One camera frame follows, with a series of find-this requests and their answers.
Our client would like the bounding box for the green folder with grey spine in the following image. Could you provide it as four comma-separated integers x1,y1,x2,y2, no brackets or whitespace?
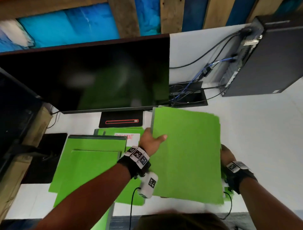
91,203,115,230

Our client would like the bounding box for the black desktop computer tower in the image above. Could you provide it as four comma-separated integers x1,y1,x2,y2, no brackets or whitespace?
220,11,303,97

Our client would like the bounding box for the person's right forearm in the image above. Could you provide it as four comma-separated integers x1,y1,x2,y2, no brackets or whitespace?
239,177,303,230

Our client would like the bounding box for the person's left hand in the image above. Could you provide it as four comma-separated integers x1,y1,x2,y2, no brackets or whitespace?
138,128,168,157

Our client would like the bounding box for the black desk cable box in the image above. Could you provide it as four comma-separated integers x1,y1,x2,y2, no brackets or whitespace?
169,81,208,108

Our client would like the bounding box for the green folder with white label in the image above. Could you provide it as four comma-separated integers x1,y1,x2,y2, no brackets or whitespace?
93,127,145,206

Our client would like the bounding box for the person's left forearm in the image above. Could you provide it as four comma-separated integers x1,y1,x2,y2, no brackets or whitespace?
36,163,132,230

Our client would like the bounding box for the blue cable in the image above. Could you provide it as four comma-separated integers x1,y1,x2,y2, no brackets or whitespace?
170,56,238,103

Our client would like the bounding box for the black side monitor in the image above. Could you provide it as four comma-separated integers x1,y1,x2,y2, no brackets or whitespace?
0,67,43,177

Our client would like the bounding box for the person's right hand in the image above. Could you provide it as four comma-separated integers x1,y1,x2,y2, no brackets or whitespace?
220,144,237,167

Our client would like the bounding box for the black monitor stand base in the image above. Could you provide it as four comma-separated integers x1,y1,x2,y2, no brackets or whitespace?
98,110,144,128

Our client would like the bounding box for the thin black camera cable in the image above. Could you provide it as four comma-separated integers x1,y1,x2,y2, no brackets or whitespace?
219,191,233,220
129,187,141,230

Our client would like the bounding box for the black cable adapter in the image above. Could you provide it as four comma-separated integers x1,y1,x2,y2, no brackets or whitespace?
201,63,215,78

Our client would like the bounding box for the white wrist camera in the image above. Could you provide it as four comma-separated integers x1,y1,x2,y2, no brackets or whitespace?
138,172,159,199

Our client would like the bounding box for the brown cardboard box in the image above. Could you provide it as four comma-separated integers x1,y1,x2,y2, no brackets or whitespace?
0,106,53,222

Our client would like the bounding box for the plain green folder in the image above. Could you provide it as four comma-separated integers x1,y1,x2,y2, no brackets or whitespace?
53,150,122,208

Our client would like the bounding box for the black flat monitor base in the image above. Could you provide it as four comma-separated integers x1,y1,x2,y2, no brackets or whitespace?
21,133,68,185

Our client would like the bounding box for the black marker wrist strap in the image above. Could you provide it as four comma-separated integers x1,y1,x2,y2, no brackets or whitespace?
117,145,152,179
223,161,258,195

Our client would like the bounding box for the large green folder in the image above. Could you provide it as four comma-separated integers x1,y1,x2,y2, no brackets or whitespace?
151,106,225,206

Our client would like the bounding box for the long black cable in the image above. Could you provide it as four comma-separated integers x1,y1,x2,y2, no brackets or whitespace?
169,30,248,70

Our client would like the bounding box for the large black monitor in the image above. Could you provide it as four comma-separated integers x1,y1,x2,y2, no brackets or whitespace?
0,34,170,115

